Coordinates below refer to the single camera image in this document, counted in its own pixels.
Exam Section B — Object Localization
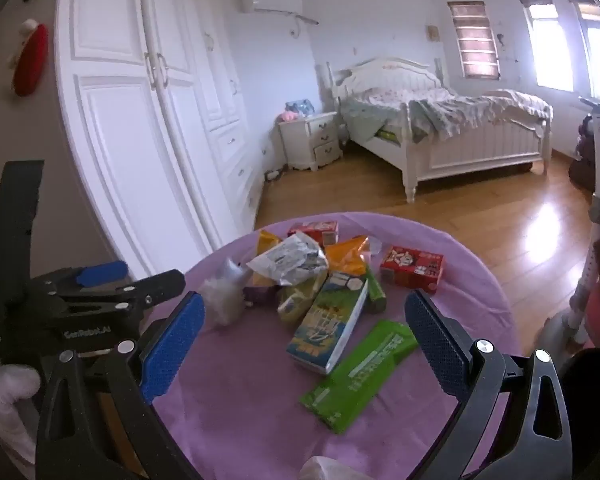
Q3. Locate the green packet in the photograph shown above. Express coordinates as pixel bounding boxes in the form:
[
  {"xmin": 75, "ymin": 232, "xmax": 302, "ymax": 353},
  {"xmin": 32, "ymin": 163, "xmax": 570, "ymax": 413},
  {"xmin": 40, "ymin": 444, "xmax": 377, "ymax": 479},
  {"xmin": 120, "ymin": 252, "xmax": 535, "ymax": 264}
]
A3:
[{"xmin": 300, "ymin": 320, "xmax": 420, "ymax": 435}]

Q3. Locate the white nightstand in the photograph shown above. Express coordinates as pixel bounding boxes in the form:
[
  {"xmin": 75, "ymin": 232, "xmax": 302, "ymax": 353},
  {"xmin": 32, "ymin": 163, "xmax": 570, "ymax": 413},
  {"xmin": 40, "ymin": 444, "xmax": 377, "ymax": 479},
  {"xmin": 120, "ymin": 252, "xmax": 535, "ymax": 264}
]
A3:
[{"xmin": 278, "ymin": 111, "xmax": 344, "ymax": 172}]

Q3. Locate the white plastic bag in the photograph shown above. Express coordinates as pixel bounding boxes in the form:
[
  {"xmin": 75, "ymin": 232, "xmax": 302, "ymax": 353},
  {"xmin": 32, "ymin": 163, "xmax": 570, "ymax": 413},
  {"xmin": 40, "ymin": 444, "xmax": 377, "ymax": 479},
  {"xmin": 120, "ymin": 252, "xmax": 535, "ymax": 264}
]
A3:
[{"xmin": 300, "ymin": 456, "xmax": 376, "ymax": 480}]

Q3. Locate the dark red bag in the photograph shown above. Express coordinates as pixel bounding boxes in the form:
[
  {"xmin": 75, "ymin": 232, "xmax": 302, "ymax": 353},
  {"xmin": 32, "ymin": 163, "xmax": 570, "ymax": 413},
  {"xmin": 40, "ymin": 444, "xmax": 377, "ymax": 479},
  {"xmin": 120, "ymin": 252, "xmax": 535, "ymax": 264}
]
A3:
[{"xmin": 567, "ymin": 115, "xmax": 600, "ymax": 192}]

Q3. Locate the window with blind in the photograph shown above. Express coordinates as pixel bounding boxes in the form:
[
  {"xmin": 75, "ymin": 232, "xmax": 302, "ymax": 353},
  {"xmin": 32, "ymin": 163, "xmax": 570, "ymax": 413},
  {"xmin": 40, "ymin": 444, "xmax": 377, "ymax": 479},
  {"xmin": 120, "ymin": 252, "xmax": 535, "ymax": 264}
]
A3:
[
  {"xmin": 447, "ymin": 1, "xmax": 502, "ymax": 80},
  {"xmin": 569, "ymin": 0, "xmax": 600, "ymax": 98},
  {"xmin": 520, "ymin": 0, "xmax": 576, "ymax": 92}
]

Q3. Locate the purple tablecloth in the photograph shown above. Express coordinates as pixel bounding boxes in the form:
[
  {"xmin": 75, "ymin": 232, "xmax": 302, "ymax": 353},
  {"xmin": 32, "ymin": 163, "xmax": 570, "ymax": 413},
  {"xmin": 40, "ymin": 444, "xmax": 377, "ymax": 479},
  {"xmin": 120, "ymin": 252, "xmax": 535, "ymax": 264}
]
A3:
[{"xmin": 147, "ymin": 211, "xmax": 523, "ymax": 480}]

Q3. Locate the red plush wall hanging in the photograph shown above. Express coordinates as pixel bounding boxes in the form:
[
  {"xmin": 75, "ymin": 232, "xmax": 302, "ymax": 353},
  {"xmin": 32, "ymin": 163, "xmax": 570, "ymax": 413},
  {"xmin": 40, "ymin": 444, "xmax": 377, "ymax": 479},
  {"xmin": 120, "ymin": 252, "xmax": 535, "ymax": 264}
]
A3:
[{"xmin": 7, "ymin": 19, "xmax": 50, "ymax": 97}]

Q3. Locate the silver crumpled wrapper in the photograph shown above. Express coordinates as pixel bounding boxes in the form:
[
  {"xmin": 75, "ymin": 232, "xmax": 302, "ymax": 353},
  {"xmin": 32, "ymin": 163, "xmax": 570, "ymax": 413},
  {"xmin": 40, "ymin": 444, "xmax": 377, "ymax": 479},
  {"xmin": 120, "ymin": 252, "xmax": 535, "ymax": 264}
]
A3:
[{"xmin": 246, "ymin": 234, "xmax": 329, "ymax": 288}]

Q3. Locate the yellow packet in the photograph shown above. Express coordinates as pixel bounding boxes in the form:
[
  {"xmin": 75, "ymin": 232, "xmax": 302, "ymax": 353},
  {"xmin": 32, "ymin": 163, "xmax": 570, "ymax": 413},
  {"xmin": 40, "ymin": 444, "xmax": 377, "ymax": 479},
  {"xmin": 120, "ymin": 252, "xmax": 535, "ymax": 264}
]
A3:
[{"xmin": 277, "ymin": 275, "xmax": 331, "ymax": 323}]

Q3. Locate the red box with cartoon face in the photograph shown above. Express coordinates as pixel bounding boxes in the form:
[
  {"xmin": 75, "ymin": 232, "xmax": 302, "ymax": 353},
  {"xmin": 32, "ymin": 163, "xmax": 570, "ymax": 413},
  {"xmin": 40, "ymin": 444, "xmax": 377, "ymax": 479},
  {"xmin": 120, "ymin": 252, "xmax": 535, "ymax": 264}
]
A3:
[{"xmin": 379, "ymin": 245, "xmax": 445, "ymax": 295}]

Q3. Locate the white bed frame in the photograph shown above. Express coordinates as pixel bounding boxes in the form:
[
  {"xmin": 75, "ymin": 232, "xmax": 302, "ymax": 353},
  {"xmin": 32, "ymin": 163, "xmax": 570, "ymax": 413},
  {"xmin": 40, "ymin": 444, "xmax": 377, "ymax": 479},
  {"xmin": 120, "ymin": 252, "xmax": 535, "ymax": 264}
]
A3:
[{"xmin": 326, "ymin": 56, "xmax": 553, "ymax": 204}]

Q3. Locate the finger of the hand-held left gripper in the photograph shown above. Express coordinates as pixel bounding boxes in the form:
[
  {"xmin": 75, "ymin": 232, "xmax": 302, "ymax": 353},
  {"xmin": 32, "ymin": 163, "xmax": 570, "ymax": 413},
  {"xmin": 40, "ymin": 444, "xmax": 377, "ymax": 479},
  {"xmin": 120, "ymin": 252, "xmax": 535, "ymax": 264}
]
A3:
[
  {"xmin": 30, "ymin": 260, "xmax": 129, "ymax": 294},
  {"xmin": 55, "ymin": 269, "xmax": 187, "ymax": 331}
]

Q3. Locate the small red box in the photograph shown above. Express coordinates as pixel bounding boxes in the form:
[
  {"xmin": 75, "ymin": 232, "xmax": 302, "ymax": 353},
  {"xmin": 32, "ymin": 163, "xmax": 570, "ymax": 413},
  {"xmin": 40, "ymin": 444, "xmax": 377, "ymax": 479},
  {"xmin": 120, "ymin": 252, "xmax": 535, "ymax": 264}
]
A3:
[{"xmin": 286, "ymin": 220, "xmax": 340, "ymax": 248}]

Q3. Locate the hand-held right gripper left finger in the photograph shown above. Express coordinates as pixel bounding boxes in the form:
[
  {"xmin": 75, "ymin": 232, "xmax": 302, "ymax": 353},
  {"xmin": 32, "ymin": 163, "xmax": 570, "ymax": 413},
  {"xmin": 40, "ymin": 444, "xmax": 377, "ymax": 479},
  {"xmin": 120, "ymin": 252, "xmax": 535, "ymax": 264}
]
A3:
[{"xmin": 35, "ymin": 291, "xmax": 206, "ymax": 480}]

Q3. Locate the white air conditioner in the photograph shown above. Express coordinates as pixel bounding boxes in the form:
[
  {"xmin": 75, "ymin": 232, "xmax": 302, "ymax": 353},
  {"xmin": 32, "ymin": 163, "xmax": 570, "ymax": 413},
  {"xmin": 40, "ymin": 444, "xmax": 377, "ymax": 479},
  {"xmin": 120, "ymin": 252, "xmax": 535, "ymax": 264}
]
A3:
[{"xmin": 237, "ymin": 0, "xmax": 304, "ymax": 15}]

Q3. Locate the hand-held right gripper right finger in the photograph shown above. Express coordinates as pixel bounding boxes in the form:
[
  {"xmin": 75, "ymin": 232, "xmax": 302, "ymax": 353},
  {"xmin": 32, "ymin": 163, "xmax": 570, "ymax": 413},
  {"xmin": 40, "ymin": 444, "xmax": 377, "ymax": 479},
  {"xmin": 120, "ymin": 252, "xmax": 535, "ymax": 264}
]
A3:
[{"xmin": 404, "ymin": 289, "xmax": 576, "ymax": 480}]

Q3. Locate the clear plastic wrapper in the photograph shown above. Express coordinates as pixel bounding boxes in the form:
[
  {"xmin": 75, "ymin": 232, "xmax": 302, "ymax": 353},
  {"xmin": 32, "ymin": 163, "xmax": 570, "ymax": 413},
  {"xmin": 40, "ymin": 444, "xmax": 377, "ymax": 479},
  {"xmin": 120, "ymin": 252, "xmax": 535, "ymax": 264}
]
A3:
[{"xmin": 219, "ymin": 257, "xmax": 253, "ymax": 286}]

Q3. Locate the person's left forearm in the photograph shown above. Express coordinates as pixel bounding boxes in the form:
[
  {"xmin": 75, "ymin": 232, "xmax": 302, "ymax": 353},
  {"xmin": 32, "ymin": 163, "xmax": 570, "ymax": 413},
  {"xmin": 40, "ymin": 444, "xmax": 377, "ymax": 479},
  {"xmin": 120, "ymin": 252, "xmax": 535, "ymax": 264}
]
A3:
[{"xmin": 0, "ymin": 362, "xmax": 43, "ymax": 480}]

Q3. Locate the floral blanket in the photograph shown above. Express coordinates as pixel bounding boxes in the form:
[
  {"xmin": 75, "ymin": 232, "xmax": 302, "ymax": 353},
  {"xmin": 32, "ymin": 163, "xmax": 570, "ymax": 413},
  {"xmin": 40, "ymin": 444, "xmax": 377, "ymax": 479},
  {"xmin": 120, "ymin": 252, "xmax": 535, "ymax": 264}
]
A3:
[{"xmin": 342, "ymin": 87, "xmax": 553, "ymax": 143}]

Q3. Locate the small purple box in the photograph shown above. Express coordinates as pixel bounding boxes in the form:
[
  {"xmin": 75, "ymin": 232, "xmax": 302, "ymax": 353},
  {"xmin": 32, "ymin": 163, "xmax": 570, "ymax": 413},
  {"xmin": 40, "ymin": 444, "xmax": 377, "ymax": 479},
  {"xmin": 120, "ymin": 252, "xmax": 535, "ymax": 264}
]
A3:
[{"xmin": 243, "ymin": 284, "xmax": 281, "ymax": 306}]

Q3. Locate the dark green tube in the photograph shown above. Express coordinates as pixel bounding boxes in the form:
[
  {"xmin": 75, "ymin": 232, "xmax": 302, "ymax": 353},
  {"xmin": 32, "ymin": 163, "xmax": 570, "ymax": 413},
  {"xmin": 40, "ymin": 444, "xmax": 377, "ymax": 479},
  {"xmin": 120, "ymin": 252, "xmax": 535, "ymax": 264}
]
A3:
[{"xmin": 365, "ymin": 265, "xmax": 387, "ymax": 315}]

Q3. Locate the orange snack bag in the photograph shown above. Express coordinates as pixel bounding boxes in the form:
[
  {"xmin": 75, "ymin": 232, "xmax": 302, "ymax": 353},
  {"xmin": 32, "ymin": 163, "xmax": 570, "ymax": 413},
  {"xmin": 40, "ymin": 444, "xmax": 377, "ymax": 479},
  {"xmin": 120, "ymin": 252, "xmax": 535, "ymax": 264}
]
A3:
[
  {"xmin": 256, "ymin": 229, "xmax": 281, "ymax": 261},
  {"xmin": 325, "ymin": 235, "xmax": 371, "ymax": 278}
]

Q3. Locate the white wardrobe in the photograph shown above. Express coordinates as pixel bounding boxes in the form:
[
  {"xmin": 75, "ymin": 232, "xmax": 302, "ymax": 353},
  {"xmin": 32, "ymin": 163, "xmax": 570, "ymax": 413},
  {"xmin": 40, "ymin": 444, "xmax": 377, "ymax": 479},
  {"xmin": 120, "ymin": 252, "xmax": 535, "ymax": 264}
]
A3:
[{"xmin": 55, "ymin": 0, "xmax": 266, "ymax": 281}]

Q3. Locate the blue green carton box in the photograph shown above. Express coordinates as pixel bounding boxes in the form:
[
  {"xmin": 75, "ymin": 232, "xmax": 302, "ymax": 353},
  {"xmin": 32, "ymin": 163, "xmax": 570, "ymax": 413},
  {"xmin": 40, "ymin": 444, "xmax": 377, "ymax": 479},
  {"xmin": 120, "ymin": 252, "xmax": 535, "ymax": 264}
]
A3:
[{"xmin": 286, "ymin": 271, "xmax": 370, "ymax": 376}]

